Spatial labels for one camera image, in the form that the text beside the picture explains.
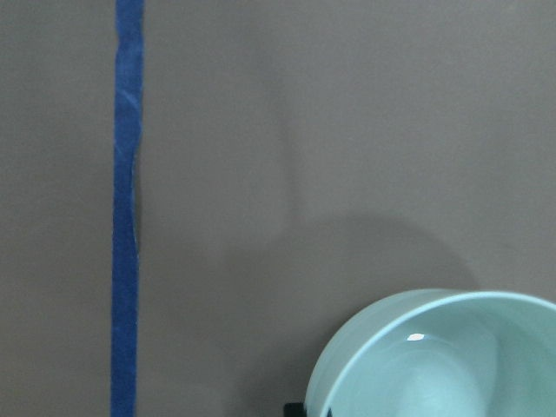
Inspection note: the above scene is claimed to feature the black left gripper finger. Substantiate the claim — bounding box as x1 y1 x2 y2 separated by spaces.
283 402 307 417

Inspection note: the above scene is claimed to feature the green ceramic bowl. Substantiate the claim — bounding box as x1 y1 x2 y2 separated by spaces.
304 289 555 416

